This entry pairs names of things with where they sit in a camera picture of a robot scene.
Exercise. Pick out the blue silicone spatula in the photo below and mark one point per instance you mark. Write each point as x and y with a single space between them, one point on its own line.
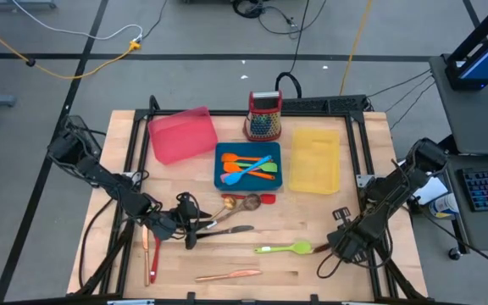
232 179

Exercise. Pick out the orange silicone spatula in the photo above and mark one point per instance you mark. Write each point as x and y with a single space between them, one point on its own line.
230 168
228 158

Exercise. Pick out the green silicone spoon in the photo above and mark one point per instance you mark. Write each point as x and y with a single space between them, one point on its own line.
301 247

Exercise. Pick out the yellow translucent plastic bin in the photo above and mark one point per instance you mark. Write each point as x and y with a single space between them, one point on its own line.
314 161

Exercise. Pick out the black caster wheel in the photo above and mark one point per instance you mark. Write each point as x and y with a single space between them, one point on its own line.
454 254

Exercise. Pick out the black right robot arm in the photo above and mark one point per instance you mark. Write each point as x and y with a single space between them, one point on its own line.
396 190

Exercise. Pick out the blue plastic bin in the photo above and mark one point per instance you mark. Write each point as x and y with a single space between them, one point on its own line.
248 186

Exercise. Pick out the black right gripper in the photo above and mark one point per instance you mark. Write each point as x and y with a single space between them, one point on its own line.
354 241

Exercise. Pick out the gold metal spoon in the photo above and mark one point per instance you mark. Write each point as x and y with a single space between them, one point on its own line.
229 202

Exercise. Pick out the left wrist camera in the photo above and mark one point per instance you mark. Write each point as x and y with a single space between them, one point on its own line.
186 209

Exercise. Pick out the black perforated metal box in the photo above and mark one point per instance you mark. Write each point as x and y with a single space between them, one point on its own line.
333 104

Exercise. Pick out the white labelled bottle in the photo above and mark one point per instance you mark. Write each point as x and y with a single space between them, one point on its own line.
443 206

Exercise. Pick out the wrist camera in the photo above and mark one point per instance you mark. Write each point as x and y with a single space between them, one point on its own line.
349 242
186 209

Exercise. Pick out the red silicone spatula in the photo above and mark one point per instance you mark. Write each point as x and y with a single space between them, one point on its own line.
269 199

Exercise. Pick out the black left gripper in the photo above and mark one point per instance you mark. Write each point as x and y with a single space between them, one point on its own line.
191 241

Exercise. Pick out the pink translucent plastic bin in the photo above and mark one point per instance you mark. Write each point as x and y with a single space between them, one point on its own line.
182 135

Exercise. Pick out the black round floor plug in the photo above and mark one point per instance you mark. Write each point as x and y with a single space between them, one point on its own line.
30 62

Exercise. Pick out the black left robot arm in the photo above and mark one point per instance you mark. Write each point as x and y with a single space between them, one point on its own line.
112 186

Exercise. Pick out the red silicone spoon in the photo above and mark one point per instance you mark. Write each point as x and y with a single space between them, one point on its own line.
155 267

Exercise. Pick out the black aluminium table frame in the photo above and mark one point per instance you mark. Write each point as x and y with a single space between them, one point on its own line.
227 113

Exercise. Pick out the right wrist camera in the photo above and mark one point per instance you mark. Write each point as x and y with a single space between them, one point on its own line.
349 242

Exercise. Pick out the black table knife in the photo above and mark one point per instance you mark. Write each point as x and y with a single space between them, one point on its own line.
235 231

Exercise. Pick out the black mesh controller box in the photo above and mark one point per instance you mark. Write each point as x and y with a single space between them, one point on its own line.
79 123

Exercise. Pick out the pink silicone spatula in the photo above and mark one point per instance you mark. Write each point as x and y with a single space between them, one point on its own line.
223 177

